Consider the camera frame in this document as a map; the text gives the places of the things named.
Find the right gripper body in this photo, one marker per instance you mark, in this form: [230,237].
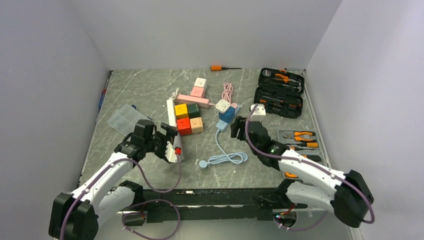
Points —
[238,124]

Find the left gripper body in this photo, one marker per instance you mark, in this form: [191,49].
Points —
[158,143]

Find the clear plastic parts box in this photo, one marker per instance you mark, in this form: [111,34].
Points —
[124,119]

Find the light blue power strip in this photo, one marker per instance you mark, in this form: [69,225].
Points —
[221,126]

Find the white long power strip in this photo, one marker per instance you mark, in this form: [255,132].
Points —
[172,121]

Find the black tool case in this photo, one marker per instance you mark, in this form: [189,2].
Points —
[280,98]

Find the grey tool case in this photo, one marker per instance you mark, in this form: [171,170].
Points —
[310,150]

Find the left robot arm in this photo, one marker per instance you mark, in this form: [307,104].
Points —
[78,215]

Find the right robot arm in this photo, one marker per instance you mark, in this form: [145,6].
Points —
[344,194]

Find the blue cube socket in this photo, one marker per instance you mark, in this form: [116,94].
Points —
[228,116]

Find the red cube socket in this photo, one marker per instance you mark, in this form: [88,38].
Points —
[184,126]

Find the yellow cube socket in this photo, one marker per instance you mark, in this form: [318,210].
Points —
[181,111]

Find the white cube socket small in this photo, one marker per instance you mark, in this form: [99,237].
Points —
[222,106]

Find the beige cube socket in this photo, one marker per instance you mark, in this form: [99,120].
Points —
[196,125]

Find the dark green cube socket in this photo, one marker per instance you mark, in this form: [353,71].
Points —
[193,110]

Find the pink cube socket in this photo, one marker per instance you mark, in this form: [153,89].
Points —
[198,92]

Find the white cube socket top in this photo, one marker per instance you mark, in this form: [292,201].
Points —
[200,83]

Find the orange pliers in grey case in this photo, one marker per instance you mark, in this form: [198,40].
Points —
[301,136]

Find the orange tape measure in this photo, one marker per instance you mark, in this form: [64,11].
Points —
[290,175]

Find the pink power strip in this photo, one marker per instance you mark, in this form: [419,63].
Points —
[188,99]

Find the red blue pen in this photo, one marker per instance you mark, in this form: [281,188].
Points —
[102,96]

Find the orange pliers in black case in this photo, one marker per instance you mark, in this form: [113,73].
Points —
[280,77]

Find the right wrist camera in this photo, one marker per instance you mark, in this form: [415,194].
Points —
[258,112]

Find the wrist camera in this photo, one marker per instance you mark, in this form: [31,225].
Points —
[258,112]
[173,152]

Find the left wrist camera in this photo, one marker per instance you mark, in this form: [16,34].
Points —
[173,152]

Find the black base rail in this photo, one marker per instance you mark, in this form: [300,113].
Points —
[261,204]

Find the orange handled screwdriver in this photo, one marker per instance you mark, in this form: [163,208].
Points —
[218,68]

